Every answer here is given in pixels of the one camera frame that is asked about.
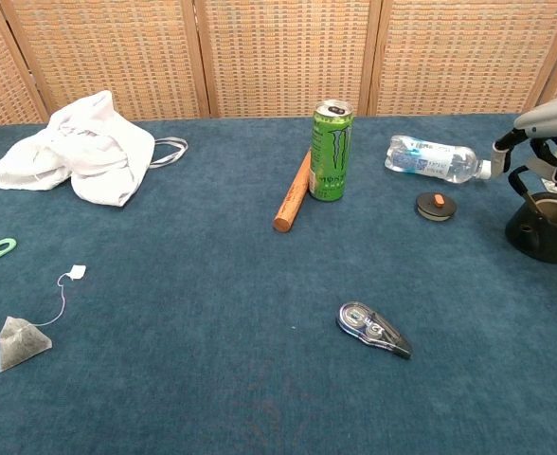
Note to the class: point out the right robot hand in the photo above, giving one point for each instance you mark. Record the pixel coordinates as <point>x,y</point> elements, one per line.
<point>555,118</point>

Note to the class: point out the black teapot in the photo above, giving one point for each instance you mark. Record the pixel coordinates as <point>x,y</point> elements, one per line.
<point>544,242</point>

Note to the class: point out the black teapot lid orange knob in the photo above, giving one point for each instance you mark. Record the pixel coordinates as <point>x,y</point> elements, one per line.
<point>435,207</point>

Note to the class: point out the white cloth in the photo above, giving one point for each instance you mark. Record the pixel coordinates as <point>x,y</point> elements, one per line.
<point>94,156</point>

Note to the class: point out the clear water bottle blue label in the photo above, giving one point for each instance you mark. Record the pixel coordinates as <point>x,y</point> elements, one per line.
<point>430,158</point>

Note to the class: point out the green energy drink can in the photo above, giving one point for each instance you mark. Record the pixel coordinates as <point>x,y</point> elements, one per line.
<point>330,156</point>

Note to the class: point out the wooden rolling stick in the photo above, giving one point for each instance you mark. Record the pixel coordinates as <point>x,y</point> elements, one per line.
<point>290,204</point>

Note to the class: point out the correction tape dispenser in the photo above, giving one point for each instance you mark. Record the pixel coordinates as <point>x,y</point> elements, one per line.
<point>368,327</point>

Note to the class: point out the woven folding screen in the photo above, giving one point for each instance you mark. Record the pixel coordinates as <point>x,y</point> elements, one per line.
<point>278,52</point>

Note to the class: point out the blue table mat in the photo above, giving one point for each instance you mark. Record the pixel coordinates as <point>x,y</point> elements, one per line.
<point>212,308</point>

